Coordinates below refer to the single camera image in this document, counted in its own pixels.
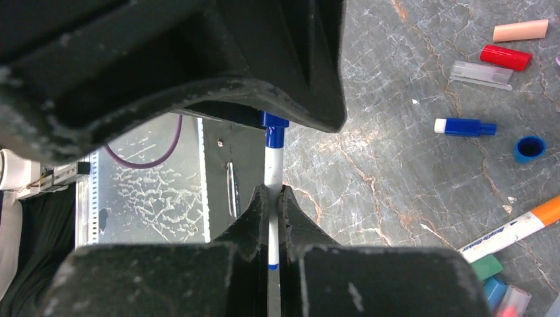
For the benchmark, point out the red clear capped pen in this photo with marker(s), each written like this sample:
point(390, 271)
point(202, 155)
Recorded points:
point(514, 303)

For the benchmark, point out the clear pen cap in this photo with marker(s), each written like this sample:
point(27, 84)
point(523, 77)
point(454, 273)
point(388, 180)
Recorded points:
point(486, 75)

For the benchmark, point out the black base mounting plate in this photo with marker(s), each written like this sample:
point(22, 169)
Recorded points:
point(233, 166)

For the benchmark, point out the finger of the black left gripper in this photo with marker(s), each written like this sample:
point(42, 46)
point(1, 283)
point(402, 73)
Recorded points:
point(75, 75)

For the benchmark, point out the blue white pen cap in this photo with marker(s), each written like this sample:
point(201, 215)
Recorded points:
point(462, 127)

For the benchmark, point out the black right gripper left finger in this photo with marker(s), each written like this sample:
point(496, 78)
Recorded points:
point(242, 261)

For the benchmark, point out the blue marker cap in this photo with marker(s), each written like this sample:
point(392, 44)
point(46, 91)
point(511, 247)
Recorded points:
point(528, 148)

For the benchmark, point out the orange capped white marker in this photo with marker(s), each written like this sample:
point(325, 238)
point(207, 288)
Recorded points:
point(512, 231)

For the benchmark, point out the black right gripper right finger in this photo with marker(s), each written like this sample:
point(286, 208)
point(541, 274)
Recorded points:
point(308, 263)

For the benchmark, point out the peach marker cap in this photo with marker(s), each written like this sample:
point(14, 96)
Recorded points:
point(529, 30)

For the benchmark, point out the red marker cap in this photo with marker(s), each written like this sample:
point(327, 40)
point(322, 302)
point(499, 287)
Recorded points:
point(505, 57)

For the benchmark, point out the white slotted cable duct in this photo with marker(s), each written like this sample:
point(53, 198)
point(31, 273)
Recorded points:
point(87, 228)

